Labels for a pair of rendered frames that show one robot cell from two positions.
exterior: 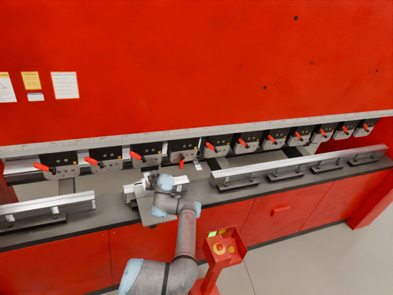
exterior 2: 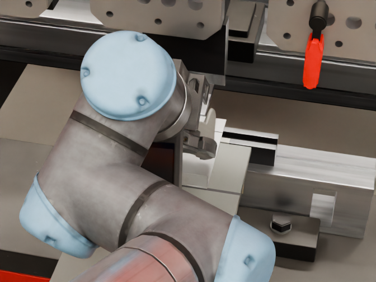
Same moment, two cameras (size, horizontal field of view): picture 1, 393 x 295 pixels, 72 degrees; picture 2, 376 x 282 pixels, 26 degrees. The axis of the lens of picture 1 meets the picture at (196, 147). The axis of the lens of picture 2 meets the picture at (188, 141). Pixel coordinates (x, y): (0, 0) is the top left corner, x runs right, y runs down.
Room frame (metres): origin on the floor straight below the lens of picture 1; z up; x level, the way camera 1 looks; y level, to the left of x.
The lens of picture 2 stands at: (0.44, -0.29, 1.70)
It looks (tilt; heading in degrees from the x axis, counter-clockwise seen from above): 42 degrees down; 41
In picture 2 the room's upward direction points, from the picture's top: straight up
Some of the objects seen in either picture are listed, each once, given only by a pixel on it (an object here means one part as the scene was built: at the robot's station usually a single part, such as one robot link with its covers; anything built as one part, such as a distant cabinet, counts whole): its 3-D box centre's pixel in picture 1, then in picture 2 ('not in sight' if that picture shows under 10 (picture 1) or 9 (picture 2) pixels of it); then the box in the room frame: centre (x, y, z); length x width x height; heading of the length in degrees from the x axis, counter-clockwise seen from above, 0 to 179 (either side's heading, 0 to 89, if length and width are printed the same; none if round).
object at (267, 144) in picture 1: (272, 134); not in sight; (1.41, -0.45, 1.26); 0.15 x 0.09 x 0.17; 118
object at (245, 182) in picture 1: (238, 184); not in sight; (1.28, -0.33, 0.89); 0.30 x 0.05 x 0.03; 118
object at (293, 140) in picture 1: (297, 131); not in sight; (1.51, -0.63, 1.26); 0.15 x 0.09 x 0.17; 118
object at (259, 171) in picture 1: (309, 162); not in sight; (1.65, -0.88, 0.92); 1.68 x 0.06 x 0.10; 118
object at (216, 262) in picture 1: (224, 247); not in sight; (0.89, -0.29, 0.75); 0.20 x 0.16 x 0.18; 119
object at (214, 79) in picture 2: (149, 166); (185, 48); (1.05, 0.23, 1.13); 0.10 x 0.02 x 0.10; 118
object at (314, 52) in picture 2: (181, 161); (315, 45); (1.06, 0.06, 1.20); 0.04 x 0.02 x 0.10; 28
